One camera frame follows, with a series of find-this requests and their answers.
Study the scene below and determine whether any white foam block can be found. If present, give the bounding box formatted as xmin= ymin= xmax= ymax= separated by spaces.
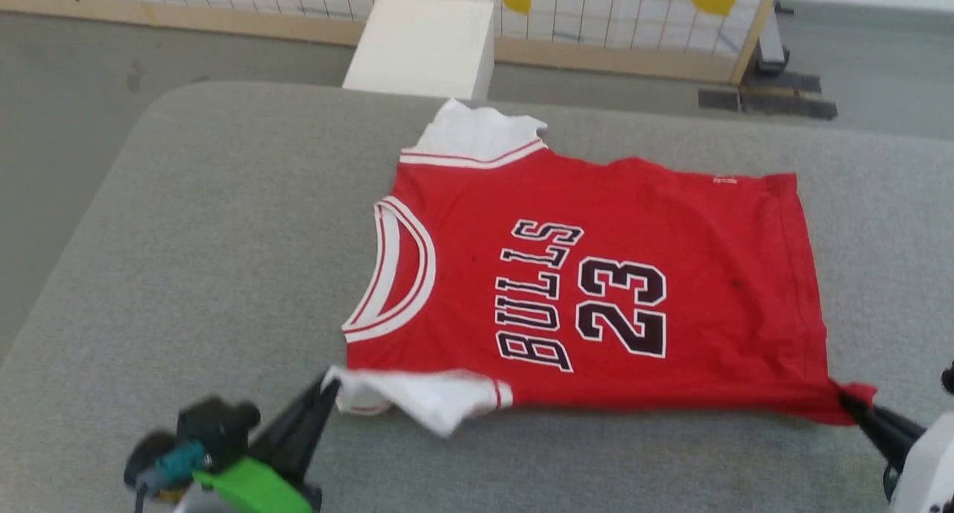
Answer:
xmin=342 ymin=0 xmax=496 ymax=102

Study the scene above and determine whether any black floor mat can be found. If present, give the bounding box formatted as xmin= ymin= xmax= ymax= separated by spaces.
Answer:
xmin=698 ymin=69 xmax=839 ymax=121

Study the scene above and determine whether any grey fabric sofa cushion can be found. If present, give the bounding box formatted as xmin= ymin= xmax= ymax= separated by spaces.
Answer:
xmin=0 ymin=81 xmax=954 ymax=513

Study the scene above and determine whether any grey partition screen foot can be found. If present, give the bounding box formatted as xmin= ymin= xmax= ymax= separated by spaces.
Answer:
xmin=756 ymin=2 xmax=795 ymax=78

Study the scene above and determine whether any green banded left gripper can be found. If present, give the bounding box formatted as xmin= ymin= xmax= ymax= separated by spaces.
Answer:
xmin=173 ymin=375 xmax=342 ymax=513

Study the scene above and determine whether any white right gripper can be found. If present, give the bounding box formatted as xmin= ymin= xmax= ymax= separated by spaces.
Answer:
xmin=838 ymin=391 xmax=954 ymax=513

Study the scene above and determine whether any red Bulls 23 jersey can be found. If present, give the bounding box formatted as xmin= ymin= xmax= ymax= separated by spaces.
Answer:
xmin=328 ymin=99 xmax=878 ymax=439

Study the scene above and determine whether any lemon print wooden partition screen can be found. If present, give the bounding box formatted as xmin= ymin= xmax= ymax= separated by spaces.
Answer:
xmin=0 ymin=0 xmax=788 ymax=86

